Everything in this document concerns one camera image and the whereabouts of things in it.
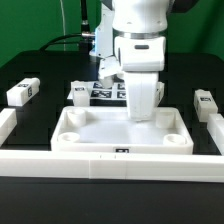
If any white front fence bar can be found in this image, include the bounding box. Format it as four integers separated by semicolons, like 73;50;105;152
0;150;224;183

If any white left fence block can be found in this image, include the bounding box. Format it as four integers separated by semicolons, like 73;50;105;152
0;108;17;146

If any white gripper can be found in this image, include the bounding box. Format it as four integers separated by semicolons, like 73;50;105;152
98;37;166;121

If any white thin cable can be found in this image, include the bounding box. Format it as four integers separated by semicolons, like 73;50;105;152
59;0;67;52

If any white right fence block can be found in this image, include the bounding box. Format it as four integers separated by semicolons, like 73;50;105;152
207;114;224;156

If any black cable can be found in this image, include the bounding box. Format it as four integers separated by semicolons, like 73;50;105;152
39;0;98;52

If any white desk top tray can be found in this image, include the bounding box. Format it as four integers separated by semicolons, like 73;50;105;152
51;106;193;155

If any fiducial marker sheet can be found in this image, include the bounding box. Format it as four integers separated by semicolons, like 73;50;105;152
68;81;126;100

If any white fence block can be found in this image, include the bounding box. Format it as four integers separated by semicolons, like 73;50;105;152
0;108;17;146
207;114;224;156

